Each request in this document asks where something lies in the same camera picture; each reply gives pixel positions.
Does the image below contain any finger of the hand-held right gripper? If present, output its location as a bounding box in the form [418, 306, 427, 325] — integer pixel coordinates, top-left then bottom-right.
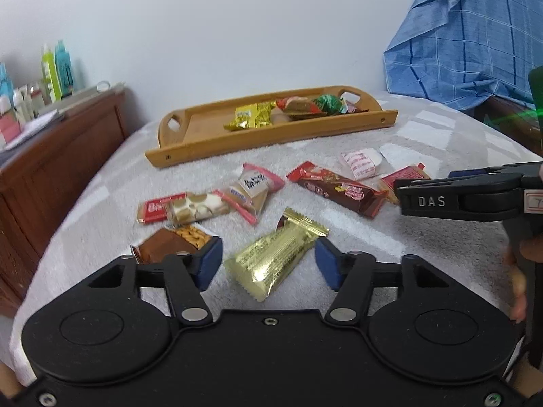
[449, 162, 543, 178]

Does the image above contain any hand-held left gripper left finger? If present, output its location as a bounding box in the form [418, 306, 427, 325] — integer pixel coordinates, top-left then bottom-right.
[85, 237, 223, 328]

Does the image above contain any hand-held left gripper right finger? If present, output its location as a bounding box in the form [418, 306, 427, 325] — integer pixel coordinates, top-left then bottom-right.
[315, 238, 454, 328]

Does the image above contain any brown nut snack packet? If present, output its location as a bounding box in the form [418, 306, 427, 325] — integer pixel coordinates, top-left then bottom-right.
[131, 226, 213, 264]

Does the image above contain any gold foil snack packet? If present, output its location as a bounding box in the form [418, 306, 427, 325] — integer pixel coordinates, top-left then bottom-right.
[224, 207, 331, 303]

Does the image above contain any red wafer packet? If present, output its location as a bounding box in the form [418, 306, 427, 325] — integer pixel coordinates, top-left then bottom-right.
[377, 162, 432, 205]

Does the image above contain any brown chocolate bar packet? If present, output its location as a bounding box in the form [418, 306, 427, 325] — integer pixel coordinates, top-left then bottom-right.
[287, 161, 389, 220]

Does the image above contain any red biscuit packet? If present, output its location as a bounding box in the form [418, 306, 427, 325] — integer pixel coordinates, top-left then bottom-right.
[136, 194, 189, 225]

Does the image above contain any pink edged clear candy packet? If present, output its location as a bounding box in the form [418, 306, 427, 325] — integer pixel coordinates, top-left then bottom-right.
[228, 162, 286, 225]

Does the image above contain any white pink snack packet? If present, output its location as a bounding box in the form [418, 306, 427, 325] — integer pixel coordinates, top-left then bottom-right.
[338, 147, 383, 181]

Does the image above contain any wooden tray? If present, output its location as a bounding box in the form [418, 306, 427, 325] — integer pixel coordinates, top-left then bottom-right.
[144, 85, 399, 171]

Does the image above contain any yellow snack packet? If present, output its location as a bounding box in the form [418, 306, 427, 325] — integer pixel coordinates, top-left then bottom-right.
[224, 105, 259, 131]
[254, 102, 277, 129]

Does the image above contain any red pistachio bag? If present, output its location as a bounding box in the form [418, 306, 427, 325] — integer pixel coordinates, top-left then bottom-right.
[277, 97, 324, 120]

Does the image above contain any green pea packet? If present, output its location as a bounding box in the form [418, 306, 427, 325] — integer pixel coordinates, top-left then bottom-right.
[313, 93, 348, 116]

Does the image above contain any person's right hand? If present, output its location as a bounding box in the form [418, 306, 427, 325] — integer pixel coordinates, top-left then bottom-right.
[504, 250, 529, 323]

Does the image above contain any blue plaid cloth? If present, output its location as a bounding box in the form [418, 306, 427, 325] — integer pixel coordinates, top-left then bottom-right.
[383, 0, 543, 112]

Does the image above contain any brown wooden cabinet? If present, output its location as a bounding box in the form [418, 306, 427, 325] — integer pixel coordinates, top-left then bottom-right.
[0, 88, 129, 318]

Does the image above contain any white flat tray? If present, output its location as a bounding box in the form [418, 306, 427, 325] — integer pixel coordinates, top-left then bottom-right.
[53, 80, 127, 114]

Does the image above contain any pink box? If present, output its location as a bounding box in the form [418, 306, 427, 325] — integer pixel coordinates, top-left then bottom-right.
[0, 114, 23, 148]

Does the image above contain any green bottle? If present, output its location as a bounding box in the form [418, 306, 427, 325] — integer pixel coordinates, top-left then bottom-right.
[41, 43, 61, 103]

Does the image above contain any small teal bottle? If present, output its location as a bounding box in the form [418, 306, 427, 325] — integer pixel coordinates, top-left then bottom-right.
[0, 62, 14, 109]

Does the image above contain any brown wooden chair frame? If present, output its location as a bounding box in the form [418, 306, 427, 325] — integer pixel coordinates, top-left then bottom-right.
[470, 94, 543, 158]

